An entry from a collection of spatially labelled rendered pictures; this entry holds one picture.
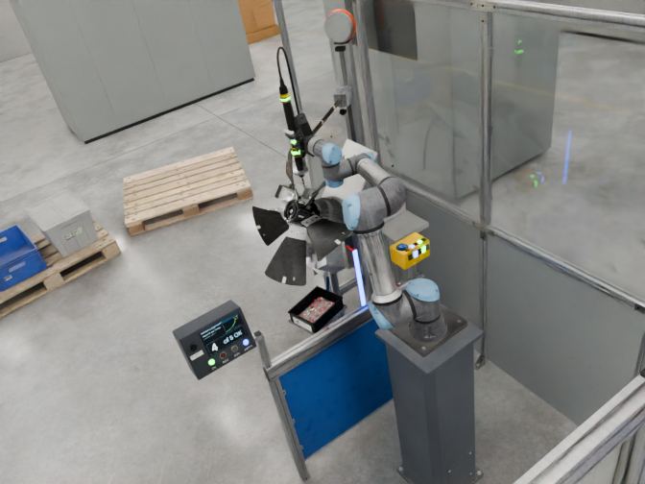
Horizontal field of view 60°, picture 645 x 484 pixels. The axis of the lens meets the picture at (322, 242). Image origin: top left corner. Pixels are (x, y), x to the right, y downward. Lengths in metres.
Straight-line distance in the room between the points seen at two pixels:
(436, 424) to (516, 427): 0.87
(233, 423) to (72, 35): 5.46
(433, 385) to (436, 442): 0.37
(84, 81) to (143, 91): 0.73
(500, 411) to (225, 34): 6.39
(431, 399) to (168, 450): 1.73
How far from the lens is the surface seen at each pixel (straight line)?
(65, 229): 5.15
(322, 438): 3.01
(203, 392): 3.69
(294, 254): 2.74
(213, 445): 3.42
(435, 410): 2.38
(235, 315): 2.18
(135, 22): 7.83
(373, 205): 1.90
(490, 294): 3.09
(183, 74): 8.11
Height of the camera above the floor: 2.63
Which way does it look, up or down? 35 degrees down
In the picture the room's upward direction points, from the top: 12 degrees counter-clockwise
